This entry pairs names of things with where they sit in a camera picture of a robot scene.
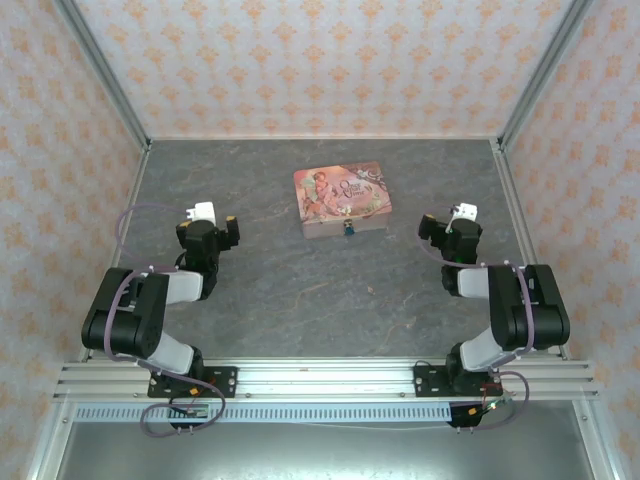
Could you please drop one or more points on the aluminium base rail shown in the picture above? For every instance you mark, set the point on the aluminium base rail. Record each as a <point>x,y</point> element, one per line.
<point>325,380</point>

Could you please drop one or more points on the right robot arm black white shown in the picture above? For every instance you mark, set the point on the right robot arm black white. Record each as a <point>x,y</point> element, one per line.
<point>530,310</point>

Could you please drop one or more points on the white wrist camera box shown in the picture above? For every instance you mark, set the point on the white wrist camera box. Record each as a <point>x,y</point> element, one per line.
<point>205,212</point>
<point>467,211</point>

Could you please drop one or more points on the pink illustrated tin box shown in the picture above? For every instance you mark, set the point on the pink illustrated tin box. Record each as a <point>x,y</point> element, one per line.
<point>340,192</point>

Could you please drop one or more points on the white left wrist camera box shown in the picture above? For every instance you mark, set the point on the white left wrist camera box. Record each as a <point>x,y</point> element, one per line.
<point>205,212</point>

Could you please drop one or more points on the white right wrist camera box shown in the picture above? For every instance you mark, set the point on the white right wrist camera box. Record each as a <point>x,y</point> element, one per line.
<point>467,211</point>

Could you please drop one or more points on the aluminium frame post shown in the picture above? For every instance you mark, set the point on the aluminium frame post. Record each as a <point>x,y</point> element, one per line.
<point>545,75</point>
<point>105,75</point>

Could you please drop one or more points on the aluminium table side rail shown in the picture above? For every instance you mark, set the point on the aluminium table side rail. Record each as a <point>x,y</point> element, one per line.
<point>127,215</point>
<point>515,215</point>

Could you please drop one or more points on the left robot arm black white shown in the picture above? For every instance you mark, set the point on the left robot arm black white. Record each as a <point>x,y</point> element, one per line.
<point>125,320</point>

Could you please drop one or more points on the grey metal panel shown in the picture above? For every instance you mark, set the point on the grey metal panel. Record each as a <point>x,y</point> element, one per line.
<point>320,452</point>

